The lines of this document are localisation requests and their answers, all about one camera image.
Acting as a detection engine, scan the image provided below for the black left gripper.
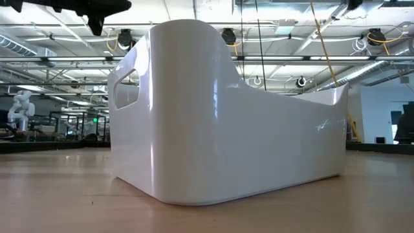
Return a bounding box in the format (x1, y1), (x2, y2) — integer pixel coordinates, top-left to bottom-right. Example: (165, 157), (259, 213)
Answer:
(22, 0), (133, 37)

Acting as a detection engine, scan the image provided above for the white plastic basket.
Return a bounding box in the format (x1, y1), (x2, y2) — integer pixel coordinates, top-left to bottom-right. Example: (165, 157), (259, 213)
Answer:
(107, 18), (349, 206)

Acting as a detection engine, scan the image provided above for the silver ceiling air duct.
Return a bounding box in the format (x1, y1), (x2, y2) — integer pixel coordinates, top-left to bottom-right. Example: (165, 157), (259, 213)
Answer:
(318, 40), (414, 92)
(0, 34), (58, 68)

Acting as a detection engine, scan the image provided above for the black aluminium table frame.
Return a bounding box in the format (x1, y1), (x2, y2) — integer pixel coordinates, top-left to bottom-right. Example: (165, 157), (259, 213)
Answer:
(0, 140), (414, 155)

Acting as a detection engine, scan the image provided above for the yellow hanging cable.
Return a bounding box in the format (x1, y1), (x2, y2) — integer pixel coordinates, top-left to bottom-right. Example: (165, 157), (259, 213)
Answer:
(309, 0), (362, 143)

